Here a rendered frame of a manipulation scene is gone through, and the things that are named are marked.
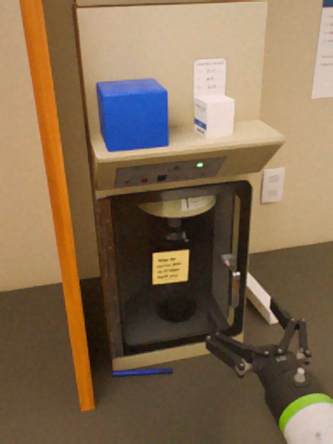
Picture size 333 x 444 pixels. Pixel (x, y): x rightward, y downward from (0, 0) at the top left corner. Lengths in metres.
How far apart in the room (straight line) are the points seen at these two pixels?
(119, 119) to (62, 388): 0.65
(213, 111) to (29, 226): 0.77
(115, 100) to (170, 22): 0.18
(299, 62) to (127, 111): 0.79
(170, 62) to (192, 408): 0.70
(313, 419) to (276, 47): 0.97
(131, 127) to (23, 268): 0.82
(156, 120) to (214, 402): 0.63
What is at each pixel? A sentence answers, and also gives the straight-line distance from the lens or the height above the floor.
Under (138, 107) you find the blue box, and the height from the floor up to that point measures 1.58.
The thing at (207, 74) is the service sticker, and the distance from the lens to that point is 0.87.
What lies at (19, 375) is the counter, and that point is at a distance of 1.20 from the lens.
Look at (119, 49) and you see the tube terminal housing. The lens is 0.83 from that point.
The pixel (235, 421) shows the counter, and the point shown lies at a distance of 1.06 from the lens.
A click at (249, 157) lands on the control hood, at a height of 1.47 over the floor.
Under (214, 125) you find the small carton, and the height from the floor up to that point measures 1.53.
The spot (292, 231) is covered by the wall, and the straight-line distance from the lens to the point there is 1.64.
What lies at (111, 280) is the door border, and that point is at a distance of 0.97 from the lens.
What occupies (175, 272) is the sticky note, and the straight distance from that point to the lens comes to 1.00.
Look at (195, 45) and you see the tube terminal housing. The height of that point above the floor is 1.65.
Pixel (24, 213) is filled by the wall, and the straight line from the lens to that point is 1.38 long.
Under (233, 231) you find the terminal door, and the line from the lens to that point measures 0.99.
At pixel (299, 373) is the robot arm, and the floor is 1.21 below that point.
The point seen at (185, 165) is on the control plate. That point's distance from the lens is 0.81.
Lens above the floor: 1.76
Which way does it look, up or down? 28 degrees down
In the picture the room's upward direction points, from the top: 1 degrees counter-clockwise
